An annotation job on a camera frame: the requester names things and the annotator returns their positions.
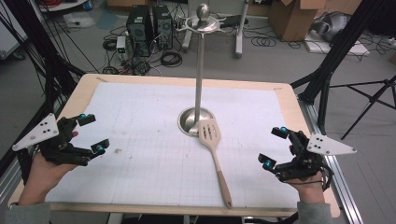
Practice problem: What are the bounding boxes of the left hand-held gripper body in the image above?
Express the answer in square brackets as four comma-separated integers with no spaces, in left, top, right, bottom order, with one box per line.
[11,113,94,167]

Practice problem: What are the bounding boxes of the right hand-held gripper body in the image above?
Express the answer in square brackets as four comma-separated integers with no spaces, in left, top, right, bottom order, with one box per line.
[274,129,358,191]

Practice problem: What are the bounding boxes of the beige slotted spatula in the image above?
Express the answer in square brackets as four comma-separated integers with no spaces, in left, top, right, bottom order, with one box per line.
[197,118,233,209]

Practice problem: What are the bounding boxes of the person's right hand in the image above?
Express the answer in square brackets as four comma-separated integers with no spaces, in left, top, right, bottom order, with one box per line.
[288,174,326,205]

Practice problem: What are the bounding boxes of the person's left hand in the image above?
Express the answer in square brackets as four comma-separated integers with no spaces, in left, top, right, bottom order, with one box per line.
[18,153,78,206]

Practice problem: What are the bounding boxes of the white grid paper mat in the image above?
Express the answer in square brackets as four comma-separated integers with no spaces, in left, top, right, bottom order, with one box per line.
[46,81,301,209]

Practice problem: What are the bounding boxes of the black tripod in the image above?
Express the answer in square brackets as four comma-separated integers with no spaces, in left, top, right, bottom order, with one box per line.
[330,74,396,141]

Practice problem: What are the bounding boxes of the small white power box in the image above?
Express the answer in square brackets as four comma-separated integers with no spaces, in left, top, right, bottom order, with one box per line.
[116,35,128,54]

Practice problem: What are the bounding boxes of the metal utensil stand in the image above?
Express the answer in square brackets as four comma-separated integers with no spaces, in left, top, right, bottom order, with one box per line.
[176,3,227,138]

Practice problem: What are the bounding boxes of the white foam board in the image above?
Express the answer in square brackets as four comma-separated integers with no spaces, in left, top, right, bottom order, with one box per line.
[303,31,372,58]

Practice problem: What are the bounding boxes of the black computer tower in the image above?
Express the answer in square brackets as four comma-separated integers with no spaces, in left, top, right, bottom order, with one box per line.
[151,4,174,50]
[125,5,153,58]

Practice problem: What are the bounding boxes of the white stand legs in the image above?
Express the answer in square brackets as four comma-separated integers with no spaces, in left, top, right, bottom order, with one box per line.
[181,0,250,59]

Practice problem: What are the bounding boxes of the brown cardboard box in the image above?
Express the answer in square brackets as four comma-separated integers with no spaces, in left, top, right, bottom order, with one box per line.
[268,0,328,42]

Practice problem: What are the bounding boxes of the white round table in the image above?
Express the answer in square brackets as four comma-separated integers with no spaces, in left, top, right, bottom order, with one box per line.
[36,0,91,13]

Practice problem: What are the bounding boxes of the grey rounded device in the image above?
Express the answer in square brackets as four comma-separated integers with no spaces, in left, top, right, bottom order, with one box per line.
[311,11,352,43]

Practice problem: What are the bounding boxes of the aluminium rail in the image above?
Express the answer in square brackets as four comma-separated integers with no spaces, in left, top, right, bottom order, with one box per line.
[298,99,364,224]

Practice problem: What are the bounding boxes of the black metal frame post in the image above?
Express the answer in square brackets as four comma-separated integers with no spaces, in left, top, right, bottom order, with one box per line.
[0,0,88,185]
[290,0,389,134]

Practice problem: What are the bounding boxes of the coiled black cable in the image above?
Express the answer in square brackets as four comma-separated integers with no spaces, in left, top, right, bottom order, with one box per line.
[160,49,184,68]
[250,35,277,49]

